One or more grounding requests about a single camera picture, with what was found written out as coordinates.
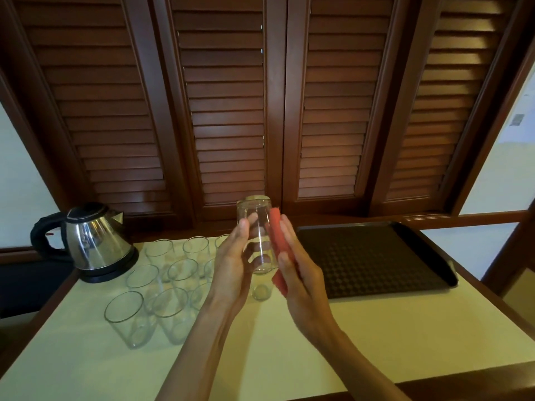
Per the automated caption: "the person's left forearm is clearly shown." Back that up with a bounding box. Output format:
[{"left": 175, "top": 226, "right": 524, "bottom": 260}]
[{"left": 155, "top": 292, "right": 235, "bottom": 401}]

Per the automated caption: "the person's right hand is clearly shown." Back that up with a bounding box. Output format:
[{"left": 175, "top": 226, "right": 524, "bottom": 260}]
[{"left": 271, "top": 213, "right": 342, "bottom": 347}]

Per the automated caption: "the person's left hand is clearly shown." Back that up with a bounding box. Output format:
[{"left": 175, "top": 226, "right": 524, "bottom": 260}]
[{"left": 207, "top": 212, "right": 260, "bottom": 318}]

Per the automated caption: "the group of clear glasses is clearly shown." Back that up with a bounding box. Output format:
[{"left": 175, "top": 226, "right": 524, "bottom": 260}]
[{"left": 103, "top": 233, "right": 275, "bottom": 350}]

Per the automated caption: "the brown louvered wooden shutter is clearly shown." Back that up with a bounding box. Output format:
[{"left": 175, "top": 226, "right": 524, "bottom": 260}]
[
  {"left": 282, "top": 0, "right": 431, "bottom": 213},
  {"left": 150, "top": 0, "right": 287, "bottom": 220},
  {"left": 0, "top": 0, "right": 193, "bottom": 218},
  {"left": 369, "top": 0, "right": 535, "bottom": 216}
]

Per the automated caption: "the white paper notice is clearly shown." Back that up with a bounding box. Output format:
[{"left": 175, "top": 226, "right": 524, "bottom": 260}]
[{"left": 497, "top": 64, "right": 535, "bottom": 145}]

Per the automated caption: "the dark brown textured tray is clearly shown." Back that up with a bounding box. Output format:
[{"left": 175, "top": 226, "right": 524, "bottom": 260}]
[{"left": 295, "top": 221, "right": 459, "bottom": 300}]

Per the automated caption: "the red cloth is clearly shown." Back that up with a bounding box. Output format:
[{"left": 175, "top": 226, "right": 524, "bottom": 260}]
[{"left": 267, "top": 207, "right": 298, "bottom": 298}]

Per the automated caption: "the clear drinking glass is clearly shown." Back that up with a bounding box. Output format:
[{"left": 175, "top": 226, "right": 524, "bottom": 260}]
[{"left": 236, "top": 195, "right": 279, "bottom": 275}]

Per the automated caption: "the brown wooden wall rail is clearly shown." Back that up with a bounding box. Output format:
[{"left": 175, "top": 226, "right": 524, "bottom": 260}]
[{"left": 403, "top": 209, "right": 529, "bottom": 230}]

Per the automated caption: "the brown wooden door frame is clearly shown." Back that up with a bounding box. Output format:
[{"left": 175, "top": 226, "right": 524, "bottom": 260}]
[{"left": 480, "top": 200, "right": 535, "bottom": 297}]

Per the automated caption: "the steel electric kettle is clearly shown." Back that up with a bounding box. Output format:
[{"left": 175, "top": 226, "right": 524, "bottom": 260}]
[
  {"left": 78, "top": 246, "right": 139, "bottom": 283},
  {"left": 30, "top": 202, "right": 139, "bottom": 283}
]

